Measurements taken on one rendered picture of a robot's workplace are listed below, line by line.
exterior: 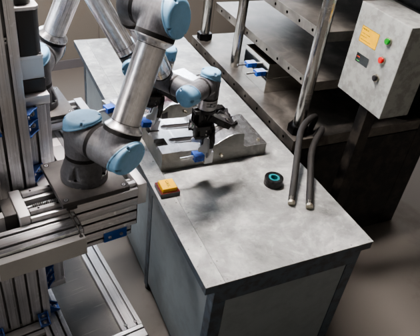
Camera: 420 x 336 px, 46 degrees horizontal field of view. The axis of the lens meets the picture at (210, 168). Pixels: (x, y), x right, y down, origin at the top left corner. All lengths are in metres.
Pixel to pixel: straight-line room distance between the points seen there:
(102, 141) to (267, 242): 0.74
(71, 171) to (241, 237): 0.66
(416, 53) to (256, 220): 0.91
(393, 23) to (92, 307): 1.73
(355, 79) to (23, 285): 1.63
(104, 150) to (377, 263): 2.07
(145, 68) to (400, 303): 2.06
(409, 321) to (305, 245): 1.17
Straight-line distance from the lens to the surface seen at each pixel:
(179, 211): 1.92
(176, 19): 1.40
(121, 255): 2.84
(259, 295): 1.89
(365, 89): 2.28
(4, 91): 1.60
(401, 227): 3.47
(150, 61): 1.42
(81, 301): 2.38
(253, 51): 2.90
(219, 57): 3.19
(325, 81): 2.52
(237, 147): 2.19
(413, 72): 2.21
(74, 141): 1.54
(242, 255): 1.79
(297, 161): 2.16
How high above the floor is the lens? 2.08
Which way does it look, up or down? 36 degrees down
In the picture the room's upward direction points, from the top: 8 degrees clockwise
